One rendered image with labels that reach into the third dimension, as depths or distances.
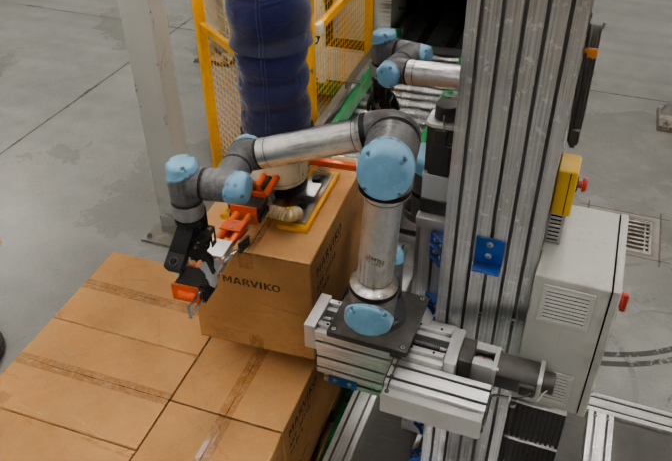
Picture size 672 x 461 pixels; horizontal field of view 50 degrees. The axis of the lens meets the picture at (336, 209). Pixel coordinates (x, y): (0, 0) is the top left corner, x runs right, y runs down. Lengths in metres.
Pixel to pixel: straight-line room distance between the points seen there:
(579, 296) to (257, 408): 1.09
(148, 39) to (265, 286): 1.57
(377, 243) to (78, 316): 1.53
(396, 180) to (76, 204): 3.15
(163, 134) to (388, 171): 2.30
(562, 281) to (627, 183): 2.78
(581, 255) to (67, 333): 1.79
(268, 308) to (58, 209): 2.35
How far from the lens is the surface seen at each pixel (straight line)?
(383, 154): 1.44
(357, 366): 2.08
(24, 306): 3.83
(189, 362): 2.58
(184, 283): 1.84
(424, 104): 4.02
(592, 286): 1.88
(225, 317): 2.38
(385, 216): 1.54
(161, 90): 3.51
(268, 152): 1.69
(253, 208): 2.06
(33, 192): 4.62
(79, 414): 2.53
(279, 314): 2.27
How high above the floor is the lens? 2.43
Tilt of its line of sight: 36 degrees down
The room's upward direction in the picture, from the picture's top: 1 degrees counter-clockwise
